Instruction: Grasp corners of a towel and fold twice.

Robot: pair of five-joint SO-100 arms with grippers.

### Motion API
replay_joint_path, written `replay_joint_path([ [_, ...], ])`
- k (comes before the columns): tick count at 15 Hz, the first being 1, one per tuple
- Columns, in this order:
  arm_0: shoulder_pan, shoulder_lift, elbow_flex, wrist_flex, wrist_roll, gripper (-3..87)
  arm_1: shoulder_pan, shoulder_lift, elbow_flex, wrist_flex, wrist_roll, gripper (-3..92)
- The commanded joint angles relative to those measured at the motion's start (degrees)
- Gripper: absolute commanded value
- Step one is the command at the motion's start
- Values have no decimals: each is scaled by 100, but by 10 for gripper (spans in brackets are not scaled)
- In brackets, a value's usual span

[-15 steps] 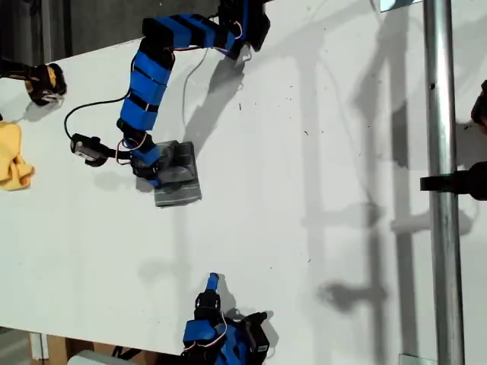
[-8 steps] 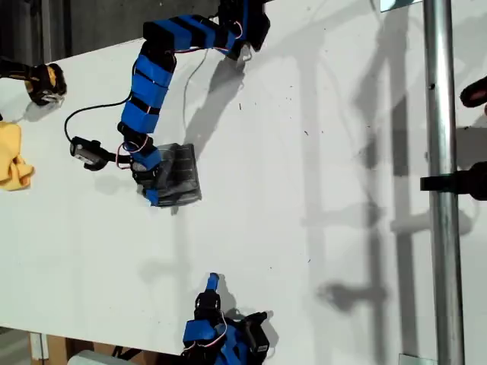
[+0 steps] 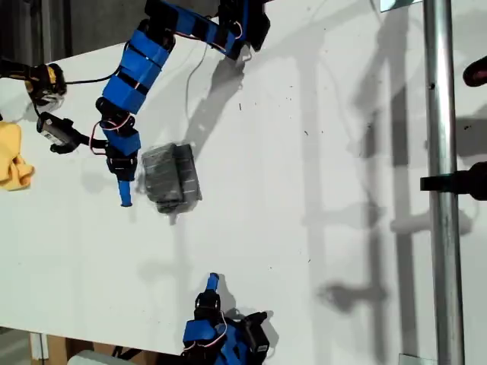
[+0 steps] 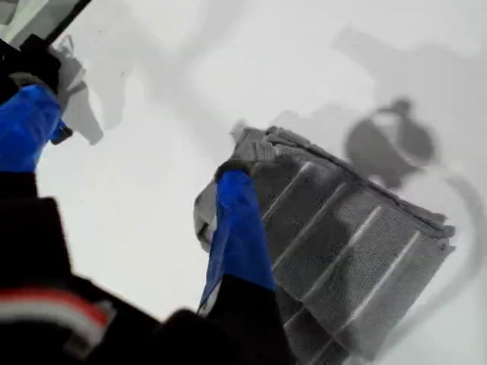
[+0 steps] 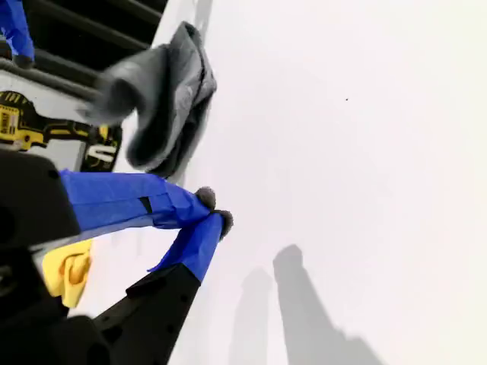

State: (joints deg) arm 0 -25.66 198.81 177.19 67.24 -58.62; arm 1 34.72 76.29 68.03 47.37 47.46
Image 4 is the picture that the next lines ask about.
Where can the grey striped towel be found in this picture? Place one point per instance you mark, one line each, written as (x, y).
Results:
(342, 243)

